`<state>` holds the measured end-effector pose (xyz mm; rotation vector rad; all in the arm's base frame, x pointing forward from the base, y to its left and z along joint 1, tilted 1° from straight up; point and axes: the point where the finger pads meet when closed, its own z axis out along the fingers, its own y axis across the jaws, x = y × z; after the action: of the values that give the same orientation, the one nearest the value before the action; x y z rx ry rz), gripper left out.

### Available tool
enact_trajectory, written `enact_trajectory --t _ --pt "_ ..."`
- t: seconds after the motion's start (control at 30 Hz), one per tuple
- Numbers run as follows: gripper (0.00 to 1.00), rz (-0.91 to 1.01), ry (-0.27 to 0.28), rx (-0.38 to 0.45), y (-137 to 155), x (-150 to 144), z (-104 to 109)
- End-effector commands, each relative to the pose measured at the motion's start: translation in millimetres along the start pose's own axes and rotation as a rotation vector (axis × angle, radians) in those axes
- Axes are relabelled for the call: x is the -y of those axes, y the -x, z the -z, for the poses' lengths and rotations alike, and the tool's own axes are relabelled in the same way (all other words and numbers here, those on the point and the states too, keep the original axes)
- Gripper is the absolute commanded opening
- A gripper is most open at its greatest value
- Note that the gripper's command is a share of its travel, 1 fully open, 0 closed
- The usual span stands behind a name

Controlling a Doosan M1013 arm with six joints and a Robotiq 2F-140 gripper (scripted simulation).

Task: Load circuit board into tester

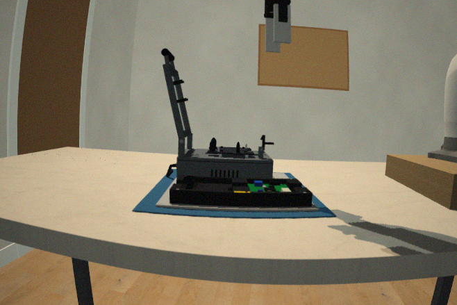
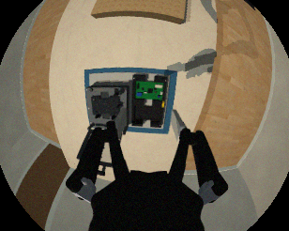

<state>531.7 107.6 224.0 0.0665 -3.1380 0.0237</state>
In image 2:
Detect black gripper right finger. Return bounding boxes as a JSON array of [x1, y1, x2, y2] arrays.
[[159, 109, 228, 206]]

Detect green circuit board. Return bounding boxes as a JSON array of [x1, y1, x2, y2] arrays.
[[135, 81, 163, 100]]

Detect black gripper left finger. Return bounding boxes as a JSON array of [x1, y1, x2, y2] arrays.
[[66, 107, 138, 206]]

